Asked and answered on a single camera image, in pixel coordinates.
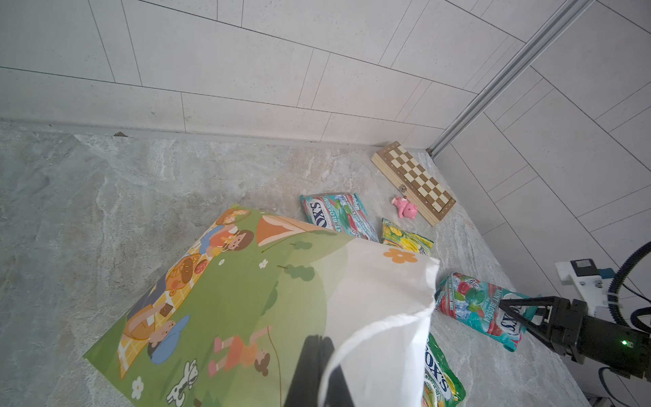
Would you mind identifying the wooden folding chess board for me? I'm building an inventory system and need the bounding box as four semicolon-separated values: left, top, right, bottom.
371;142;456;227

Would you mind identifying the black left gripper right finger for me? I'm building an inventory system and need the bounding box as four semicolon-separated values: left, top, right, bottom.
325;366;354;407

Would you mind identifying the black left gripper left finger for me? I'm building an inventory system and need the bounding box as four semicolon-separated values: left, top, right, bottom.
284;335;333;407

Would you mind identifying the teal Fox's candy bag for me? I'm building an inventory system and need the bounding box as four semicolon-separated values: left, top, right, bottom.
300;193;380;243
436;272;527;352

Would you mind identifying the aluminium corner post right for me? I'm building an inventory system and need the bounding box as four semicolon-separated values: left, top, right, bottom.
427;0;595;159

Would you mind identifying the pink pig toy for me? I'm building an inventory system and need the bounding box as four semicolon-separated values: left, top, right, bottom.
391;196;419;220

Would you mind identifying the green Fox's spring tea bag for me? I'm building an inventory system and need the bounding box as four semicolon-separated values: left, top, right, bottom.
382;219;434;256

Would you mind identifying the white illustrated paper bag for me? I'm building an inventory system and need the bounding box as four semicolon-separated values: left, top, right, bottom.
86;205;440;406

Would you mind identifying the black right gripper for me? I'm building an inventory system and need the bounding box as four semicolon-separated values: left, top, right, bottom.
499;296;650;379

